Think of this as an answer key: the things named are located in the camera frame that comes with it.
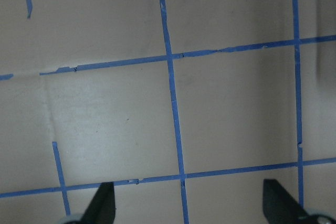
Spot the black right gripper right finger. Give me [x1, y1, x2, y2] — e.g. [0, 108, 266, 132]
[262, 179, 307, 221]

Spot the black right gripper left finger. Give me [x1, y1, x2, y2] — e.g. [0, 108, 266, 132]
[79, 182, 116, 221]

